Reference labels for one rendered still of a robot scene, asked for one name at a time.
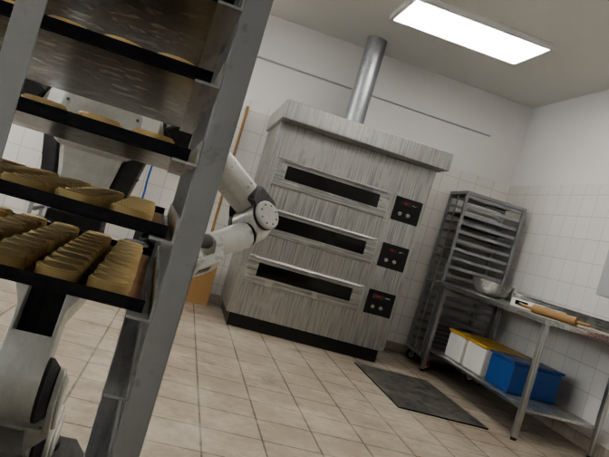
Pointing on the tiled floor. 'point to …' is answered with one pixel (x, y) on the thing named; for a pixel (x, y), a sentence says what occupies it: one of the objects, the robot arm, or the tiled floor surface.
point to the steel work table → (531, 363)
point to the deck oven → (332, 232)
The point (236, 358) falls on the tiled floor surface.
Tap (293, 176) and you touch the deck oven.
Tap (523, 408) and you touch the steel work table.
